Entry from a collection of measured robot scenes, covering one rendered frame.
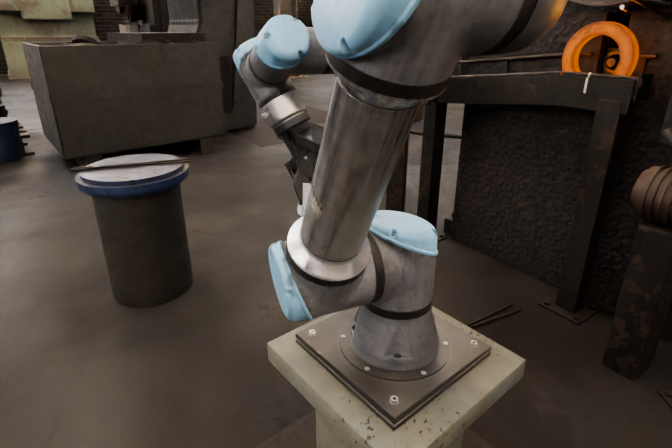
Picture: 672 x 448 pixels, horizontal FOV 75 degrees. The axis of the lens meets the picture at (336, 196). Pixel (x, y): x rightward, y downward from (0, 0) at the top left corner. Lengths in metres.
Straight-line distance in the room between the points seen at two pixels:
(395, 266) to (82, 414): 0.86
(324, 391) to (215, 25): 3.25
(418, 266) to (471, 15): 0.40
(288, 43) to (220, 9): 3.06
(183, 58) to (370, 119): 2.73
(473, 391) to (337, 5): 0.60
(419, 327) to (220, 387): 0.63
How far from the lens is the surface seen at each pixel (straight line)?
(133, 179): 1.35
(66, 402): 1.31
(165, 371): 1.29
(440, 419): 0.72
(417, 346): 0.73
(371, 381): 0.73
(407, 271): 0.66
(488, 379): 0.80
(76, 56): 2.93
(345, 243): 0.53
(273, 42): 0.69
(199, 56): 3.13
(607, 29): 1.39
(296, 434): 1.06
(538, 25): 0.42
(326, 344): 0.79
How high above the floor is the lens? 0.82
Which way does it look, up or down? 21 degrees down
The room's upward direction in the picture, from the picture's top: straight up
